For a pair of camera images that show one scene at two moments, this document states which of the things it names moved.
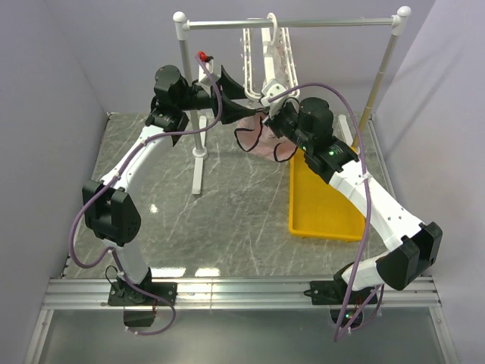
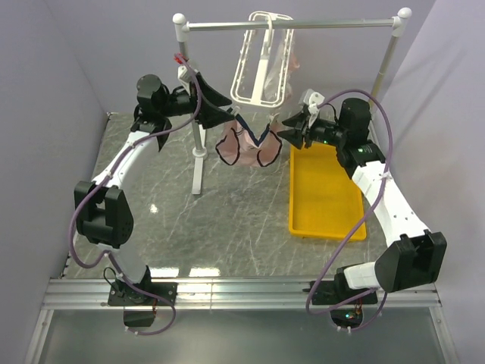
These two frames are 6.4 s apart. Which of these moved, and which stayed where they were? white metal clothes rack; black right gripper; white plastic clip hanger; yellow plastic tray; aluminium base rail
Moved: white plastic clip hanger; black right gripper
Stayed: yellow plastic tray; aluminium base rail; white metal clothes rack
